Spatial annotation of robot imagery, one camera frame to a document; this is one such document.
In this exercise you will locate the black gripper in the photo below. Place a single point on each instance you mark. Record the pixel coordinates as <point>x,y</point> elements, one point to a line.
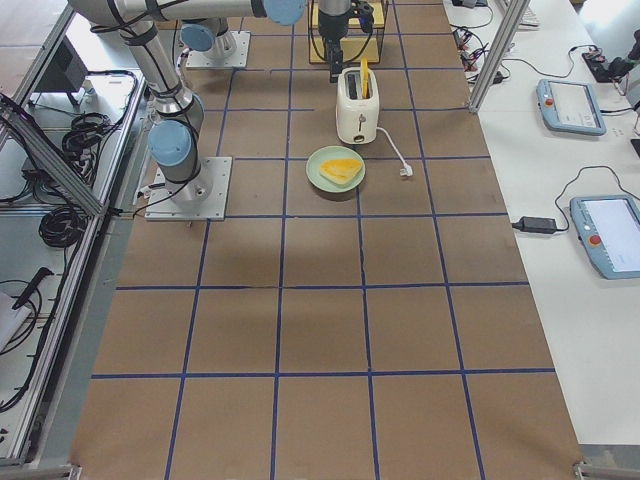
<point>332,28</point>

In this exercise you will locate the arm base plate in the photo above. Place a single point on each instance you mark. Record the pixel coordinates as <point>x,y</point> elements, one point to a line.
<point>210,52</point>
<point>203,198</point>

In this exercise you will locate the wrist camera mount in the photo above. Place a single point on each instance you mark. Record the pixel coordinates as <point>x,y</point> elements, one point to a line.
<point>364,12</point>

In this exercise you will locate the white two-slot toaster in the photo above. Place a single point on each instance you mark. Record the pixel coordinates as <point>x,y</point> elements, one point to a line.
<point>356,115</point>

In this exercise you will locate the aluminium frame post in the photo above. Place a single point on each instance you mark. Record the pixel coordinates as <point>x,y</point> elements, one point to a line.
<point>498,48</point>

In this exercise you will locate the near blue teach pendant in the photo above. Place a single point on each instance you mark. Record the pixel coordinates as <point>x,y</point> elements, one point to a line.
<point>608,229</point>

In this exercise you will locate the light green plate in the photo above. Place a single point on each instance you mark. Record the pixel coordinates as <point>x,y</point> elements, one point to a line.
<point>327,153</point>

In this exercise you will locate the blue teach pendant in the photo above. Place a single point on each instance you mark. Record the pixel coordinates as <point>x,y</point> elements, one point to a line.
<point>570,107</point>
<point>608,229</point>

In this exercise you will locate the far blue teach pendant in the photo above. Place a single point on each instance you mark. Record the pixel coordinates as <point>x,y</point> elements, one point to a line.
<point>570,107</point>

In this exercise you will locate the black power adapter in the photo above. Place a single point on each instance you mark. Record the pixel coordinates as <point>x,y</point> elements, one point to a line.
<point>538,225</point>

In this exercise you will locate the bread slice in toaster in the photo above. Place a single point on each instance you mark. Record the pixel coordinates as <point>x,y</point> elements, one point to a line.
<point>364,77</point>

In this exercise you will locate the triangular bread on plate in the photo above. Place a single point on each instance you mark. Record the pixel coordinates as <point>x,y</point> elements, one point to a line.
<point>340,171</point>

